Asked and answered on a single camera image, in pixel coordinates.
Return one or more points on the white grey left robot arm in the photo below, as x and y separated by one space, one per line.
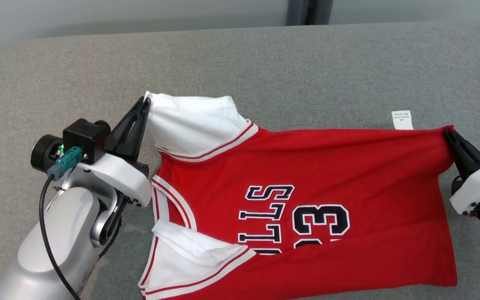
73 216

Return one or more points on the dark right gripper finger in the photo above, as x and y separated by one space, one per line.
471 154
461 162

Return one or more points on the red basketball jersey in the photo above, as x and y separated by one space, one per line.
369 175

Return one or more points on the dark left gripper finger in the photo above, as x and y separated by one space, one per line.
136 141
121 131

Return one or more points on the grey partition post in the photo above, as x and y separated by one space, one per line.
298 10

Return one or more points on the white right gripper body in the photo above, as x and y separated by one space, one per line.
479 187

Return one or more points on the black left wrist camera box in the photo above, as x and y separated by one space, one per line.
83 137

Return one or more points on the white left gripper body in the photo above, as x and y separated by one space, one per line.
123 179

